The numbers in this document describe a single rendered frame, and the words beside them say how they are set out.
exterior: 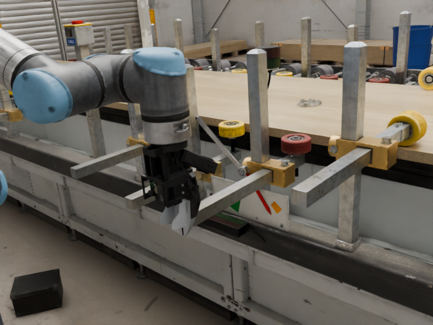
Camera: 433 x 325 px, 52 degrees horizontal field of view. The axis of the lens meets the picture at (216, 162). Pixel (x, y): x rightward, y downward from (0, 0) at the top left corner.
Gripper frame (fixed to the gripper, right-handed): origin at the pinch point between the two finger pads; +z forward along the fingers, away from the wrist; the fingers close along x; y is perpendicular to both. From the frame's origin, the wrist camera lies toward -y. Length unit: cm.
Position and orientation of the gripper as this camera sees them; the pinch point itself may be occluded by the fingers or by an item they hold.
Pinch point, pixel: (185, 228)
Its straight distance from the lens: 94.5
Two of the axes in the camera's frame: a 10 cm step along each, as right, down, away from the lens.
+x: 7.4, 1.8, -6.4
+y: -6.6, 3.0, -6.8
